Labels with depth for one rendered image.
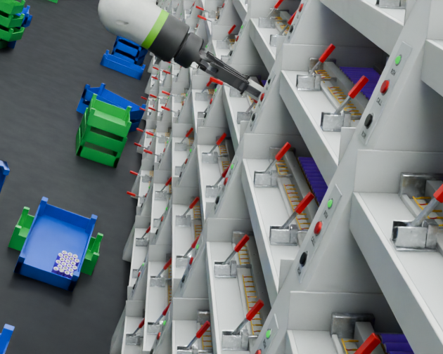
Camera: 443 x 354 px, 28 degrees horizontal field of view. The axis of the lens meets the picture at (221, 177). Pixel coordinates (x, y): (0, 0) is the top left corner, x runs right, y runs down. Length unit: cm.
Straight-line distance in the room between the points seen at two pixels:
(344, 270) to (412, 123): 19
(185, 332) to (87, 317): 107
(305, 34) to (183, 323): 63
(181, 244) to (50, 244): 93
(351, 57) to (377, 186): 71
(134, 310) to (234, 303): 112
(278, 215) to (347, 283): 39
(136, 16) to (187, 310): 62
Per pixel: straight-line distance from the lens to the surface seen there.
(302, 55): 168
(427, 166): 102
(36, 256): 301
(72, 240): 310
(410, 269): 82
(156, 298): 233
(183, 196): 248
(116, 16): 188
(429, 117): 101
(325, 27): 168
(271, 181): 157
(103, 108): 448
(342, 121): 127
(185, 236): 227
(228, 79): 191
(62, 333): 271
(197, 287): 182
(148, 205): 324
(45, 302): 284
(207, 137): 243
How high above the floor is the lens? 130
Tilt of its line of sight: 16 degrees down
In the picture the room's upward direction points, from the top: 23 degrees clockwise
